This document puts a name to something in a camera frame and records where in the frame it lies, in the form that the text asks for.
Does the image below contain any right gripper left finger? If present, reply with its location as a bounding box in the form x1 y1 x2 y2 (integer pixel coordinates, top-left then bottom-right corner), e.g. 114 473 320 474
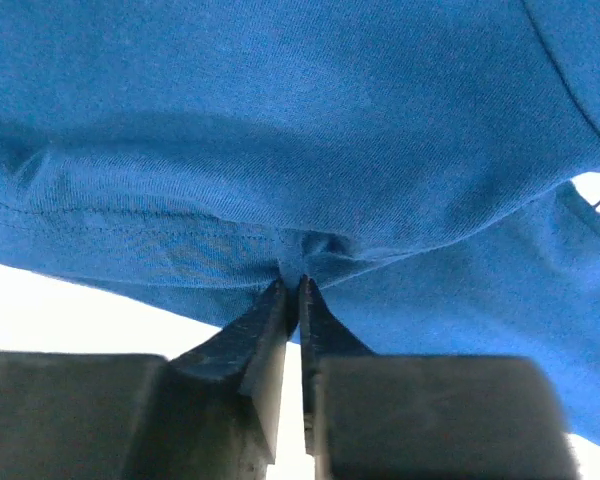
0 281 288 479

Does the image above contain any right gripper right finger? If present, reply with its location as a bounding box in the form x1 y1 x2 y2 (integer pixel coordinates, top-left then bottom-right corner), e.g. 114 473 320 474
298 278 578 479

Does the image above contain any blue t shirt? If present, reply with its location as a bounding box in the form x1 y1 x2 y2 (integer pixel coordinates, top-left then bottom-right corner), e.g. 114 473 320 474
0 1 600 445

